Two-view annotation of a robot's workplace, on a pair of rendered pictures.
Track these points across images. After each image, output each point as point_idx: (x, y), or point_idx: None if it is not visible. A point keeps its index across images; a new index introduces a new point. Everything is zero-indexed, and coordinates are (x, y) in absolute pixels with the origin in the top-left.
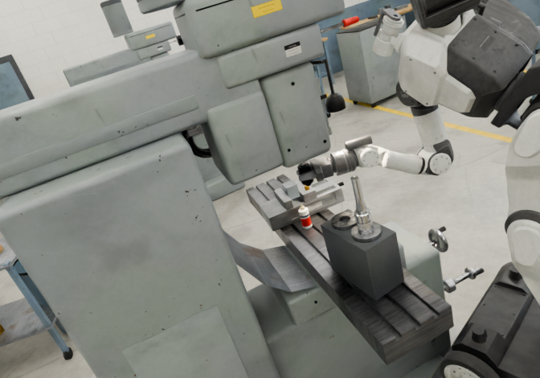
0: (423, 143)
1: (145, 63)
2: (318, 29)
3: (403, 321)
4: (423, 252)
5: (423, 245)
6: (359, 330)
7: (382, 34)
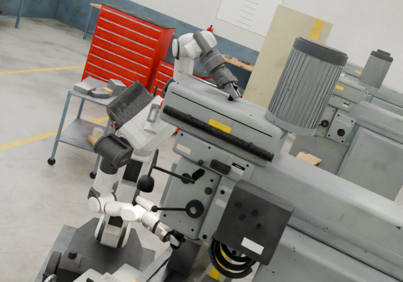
0: (106, 192)
1: (307, 173)
2: None
3: (202, 245)
4: (96, 275)
5: (88, 275)
6: (207, 272)
7: (159, 120)
